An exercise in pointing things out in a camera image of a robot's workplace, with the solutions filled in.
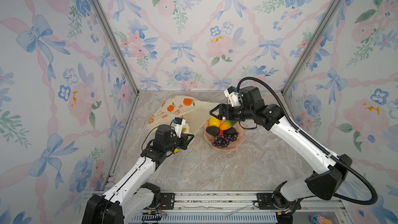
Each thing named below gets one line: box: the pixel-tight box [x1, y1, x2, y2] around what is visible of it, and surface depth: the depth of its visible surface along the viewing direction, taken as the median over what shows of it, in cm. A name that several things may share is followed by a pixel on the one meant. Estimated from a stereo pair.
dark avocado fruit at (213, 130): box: [205, 126, 220, 137], surface depth 93 cm
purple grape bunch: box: [211, 132, 240, 149], surface depth 90 cm
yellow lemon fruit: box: [208, 116, 221, 128], surface depth 94 cm
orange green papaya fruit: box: [219, 120, 237, 131], surface depth 94 cm
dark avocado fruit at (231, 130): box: [225, 127, 237, 135], surface depth 94 cm
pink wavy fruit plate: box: [203, 118, 246, 151], surface depth 94 cm
